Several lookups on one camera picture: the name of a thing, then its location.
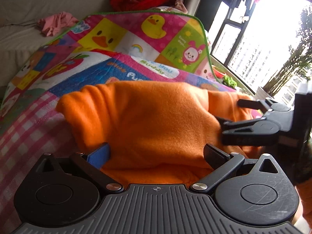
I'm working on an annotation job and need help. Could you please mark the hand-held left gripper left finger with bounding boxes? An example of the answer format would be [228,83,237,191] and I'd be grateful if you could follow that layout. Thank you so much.
[32,143,124,195]

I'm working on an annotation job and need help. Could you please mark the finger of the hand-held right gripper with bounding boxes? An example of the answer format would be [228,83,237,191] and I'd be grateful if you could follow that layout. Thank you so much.
[237,98,277,111]
[215,116,281,147]

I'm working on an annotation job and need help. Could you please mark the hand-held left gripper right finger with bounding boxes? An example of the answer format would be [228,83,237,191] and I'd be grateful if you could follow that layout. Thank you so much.
[190,144,285,196]

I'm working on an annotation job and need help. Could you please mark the orange pumpkin costume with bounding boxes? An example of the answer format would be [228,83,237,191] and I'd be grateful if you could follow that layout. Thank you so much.
[56,81,259,185]

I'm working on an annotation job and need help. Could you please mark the leafy green potted plant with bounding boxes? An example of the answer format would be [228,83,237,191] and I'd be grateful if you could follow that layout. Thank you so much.
[223,75,238,90]

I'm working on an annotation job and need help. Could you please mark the black framed window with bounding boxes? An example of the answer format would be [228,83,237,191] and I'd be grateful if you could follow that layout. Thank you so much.
[210,0,312,98]

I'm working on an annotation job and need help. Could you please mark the tall green plant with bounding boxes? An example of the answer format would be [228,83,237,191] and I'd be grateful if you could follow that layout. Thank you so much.
[263,5,312,98]

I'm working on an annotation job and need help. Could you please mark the white patterned pillow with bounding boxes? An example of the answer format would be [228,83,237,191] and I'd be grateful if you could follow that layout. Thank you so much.
[204,29,213,52]

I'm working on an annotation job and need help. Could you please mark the colourful cartoon play mat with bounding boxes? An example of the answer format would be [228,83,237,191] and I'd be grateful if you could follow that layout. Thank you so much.
[0,10,240,232]

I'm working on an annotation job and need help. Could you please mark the small pink soft toy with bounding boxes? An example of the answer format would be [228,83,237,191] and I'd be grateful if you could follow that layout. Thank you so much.
[174,0,188,14]

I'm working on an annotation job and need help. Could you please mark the pink crumpled garment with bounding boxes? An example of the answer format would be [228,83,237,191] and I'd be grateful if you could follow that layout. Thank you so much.
[37,11,79,37]

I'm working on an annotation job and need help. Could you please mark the sofa with white cover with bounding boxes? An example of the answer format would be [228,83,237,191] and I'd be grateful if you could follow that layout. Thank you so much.
[0,0,205,87]

